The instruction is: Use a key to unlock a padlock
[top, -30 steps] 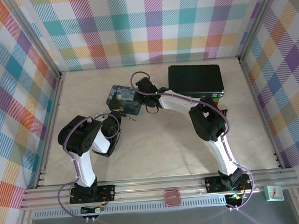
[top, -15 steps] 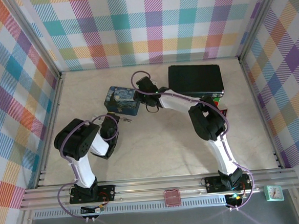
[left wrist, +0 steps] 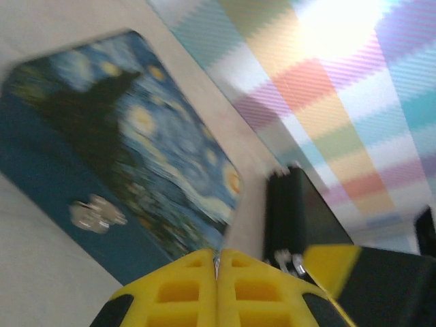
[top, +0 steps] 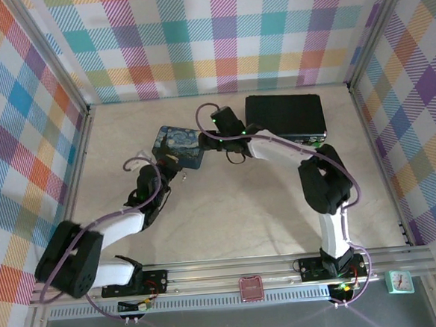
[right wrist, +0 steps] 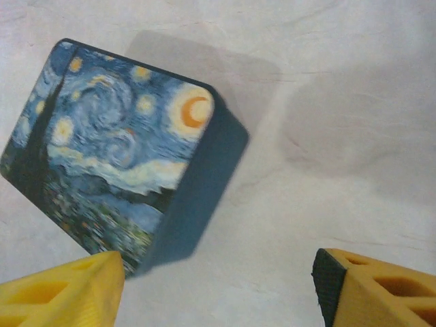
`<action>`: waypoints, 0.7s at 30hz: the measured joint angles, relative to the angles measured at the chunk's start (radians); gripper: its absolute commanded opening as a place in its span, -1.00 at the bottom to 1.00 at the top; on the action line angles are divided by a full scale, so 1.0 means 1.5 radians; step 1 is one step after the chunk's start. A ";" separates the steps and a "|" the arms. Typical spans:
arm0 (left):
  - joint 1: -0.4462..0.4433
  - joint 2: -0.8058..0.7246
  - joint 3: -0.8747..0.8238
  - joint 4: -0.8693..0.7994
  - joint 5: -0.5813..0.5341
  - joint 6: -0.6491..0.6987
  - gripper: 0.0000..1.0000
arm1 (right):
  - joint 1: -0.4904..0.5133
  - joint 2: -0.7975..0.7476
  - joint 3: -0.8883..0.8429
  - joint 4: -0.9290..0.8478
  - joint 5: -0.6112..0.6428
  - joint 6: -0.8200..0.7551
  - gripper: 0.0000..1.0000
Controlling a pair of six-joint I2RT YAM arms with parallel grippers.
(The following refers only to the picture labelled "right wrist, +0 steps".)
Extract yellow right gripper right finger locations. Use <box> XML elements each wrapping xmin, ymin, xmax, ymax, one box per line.
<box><xmin>310</xmin><ymin>247</ymin><xmax>436</xmax><ymax>327</ymax></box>

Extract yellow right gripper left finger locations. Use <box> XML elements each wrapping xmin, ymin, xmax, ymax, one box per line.
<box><xmin>0</xmin><ymin>251</ymin><xmax>125</xmax><ymax>327</ymax></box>

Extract starry night painting box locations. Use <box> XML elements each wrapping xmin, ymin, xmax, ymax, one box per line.
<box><xmin>0</xmin><ymin>37</ymin><xmax>252</xmax><ymax>279</ymax></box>

